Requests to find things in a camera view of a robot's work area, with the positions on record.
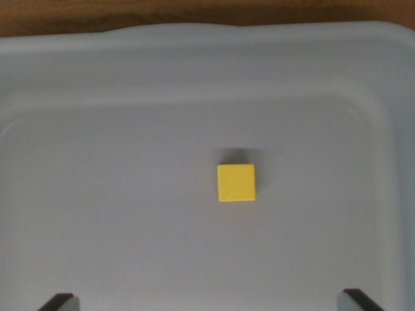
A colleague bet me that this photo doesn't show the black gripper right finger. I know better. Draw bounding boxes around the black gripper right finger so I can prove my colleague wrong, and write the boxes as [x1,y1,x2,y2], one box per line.
[337,288,386,311]

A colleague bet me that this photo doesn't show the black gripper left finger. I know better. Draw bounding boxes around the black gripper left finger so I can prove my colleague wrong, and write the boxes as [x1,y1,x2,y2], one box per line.
[37,292,80,311]

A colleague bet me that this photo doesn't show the yellow wooden cube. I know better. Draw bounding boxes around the yellow wooden cube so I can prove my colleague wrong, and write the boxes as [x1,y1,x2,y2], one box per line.
[217,163,257,203]

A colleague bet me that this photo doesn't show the grey plastic bin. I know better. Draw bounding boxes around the grey plastic bin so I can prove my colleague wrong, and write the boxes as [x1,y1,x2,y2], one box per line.
[0,20,415,311]

